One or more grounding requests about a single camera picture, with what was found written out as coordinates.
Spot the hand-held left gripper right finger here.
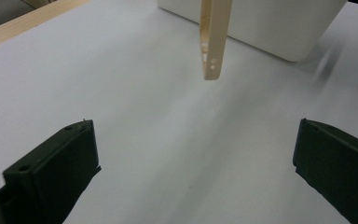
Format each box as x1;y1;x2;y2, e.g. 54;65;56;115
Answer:
293;118;358;224

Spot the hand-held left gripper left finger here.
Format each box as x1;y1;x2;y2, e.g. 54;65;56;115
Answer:
0;119;102;224

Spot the white plastic storage bin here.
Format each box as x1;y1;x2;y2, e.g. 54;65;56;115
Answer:
157;0;349;63

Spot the beige painted-print phone case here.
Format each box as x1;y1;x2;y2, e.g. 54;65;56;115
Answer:
200;0;233;81

